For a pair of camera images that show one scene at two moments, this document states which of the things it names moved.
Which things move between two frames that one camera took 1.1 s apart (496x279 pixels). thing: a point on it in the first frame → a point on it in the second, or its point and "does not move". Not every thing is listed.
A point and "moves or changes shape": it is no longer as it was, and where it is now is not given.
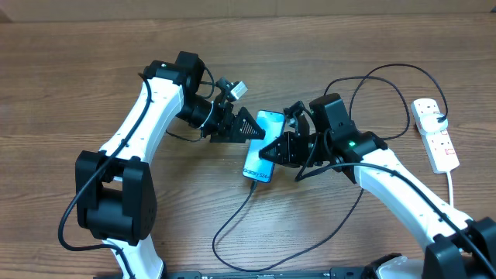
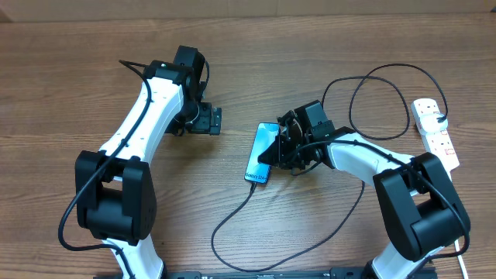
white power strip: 439,145 does not move
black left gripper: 225,126 → 204,125
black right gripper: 287,142 does not move
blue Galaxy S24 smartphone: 255,167 moves or changes shape
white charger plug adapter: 433,122 does not move
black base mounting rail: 352,273 does not move
